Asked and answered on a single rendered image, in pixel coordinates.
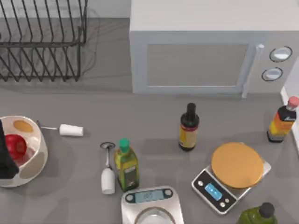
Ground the silver scale with glass plate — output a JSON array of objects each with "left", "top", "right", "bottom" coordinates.
[{"left": 121, "top": 185, "right": 185, "bottom": 224}]

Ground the tall white wine glass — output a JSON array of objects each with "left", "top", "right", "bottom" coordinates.
[{"left": 100, "top": 141, "right": 116, "bottom": 195}]

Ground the green bottle black cap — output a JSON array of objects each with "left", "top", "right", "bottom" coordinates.
[{"left": 237, "top": 202, "right": 278, "bottom": 224}]

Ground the olive oil bottle green cap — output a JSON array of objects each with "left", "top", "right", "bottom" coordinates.
[{"left": 114, "top": 138, "right": 140, "bottom": 192}]

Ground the dark bottle pink cap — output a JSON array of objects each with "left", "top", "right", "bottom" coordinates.
[{"left": 267, "top": 96, "right": 299, "bottom": 143}]

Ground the small white microwave knob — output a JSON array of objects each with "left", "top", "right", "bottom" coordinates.
[{"left": 261, "top": 67, "right": 284, "bottom": 82}]

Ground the white bowl with tan spots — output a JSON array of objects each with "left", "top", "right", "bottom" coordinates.
[{"left": 0, "top": 115, "right": 49, "bottom": 188}]

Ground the silver scale with orange plate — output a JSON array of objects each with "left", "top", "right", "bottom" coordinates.
[{"left": 191, "top": 141, "right": 272, "bottom": 215}]

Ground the red apple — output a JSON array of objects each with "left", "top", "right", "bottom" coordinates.
[{"left": 4, "top": 134, "right": 27, "bottom": 161}]

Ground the large white microwave knob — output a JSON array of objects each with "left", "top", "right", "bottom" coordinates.
[{"left": 269, "top": 46, "right": 293, "bottom": 63}]

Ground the pale microwave oven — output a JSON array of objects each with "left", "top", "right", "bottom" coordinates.
[{"left": 128, "top": 0, "right": 299, "bottom": 98}]

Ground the dark bottle yellow label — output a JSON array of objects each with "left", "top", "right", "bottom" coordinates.
[{"left": 178, "top": 102, "right": 200, "bottom": 151}]

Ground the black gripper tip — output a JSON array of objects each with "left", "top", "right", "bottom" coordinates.
[{"left": 0, "top": 118, "right": 20, "bottom": 180}]

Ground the black wire dish rack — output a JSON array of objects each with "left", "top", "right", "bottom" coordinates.
[{"left": 0, "top": 0, "right": 89, "bottom": 83}]

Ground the microwave door handle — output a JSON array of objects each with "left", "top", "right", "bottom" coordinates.
[{"left": 241, "top": 43, "right": 265, "bottom": 98}]

